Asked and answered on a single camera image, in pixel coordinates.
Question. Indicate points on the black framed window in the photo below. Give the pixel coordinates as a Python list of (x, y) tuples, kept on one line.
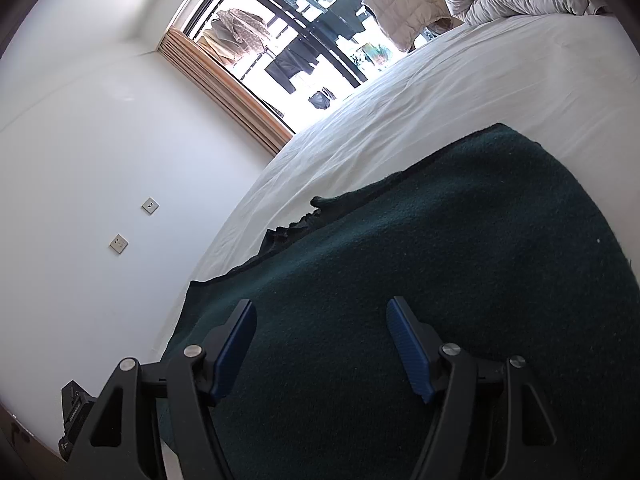
[(330, 45)]

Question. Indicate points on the hanging patterned garment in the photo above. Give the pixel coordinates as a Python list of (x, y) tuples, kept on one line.
[(240, 30)]

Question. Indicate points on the dark green knit sweater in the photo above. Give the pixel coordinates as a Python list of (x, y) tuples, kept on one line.
[(400, 240)]

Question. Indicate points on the tan pleated curtain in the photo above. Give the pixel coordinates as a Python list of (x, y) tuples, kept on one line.
[(225, 95)]

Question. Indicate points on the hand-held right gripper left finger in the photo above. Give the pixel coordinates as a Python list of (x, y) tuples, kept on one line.
[(235, 345)]

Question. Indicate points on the white bed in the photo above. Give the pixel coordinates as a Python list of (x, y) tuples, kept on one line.
[(400, 110)]

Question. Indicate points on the hanging dark pants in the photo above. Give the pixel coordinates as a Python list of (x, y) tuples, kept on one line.
[(295, 62)]

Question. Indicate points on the beige puffer jacket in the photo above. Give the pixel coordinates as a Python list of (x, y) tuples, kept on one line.
[(405, 12)]

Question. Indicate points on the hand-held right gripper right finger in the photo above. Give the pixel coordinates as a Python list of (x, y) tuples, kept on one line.
[(407, 345)]

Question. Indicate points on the white wall socket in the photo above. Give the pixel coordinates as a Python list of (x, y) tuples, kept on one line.
[(118, 244), (149, 205)]

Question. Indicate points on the small hanging dark garment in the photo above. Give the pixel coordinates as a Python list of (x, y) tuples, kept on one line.
[(320, 99)]

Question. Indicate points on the hanging dark shirts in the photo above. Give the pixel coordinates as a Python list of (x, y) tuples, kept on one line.
[(350, 10)]

